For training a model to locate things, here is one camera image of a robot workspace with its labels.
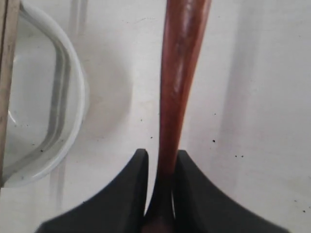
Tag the wooden handled metal scoop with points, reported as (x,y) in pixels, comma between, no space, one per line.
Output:
(184,28)

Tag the white ceramic bowl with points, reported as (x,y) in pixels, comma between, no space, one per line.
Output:
(48,101)

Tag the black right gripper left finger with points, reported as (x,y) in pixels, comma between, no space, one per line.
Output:
(118,208)

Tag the wooden chopstick back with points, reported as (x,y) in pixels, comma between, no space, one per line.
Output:
(9,11)

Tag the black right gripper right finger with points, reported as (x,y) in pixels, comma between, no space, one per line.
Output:
(201,207)

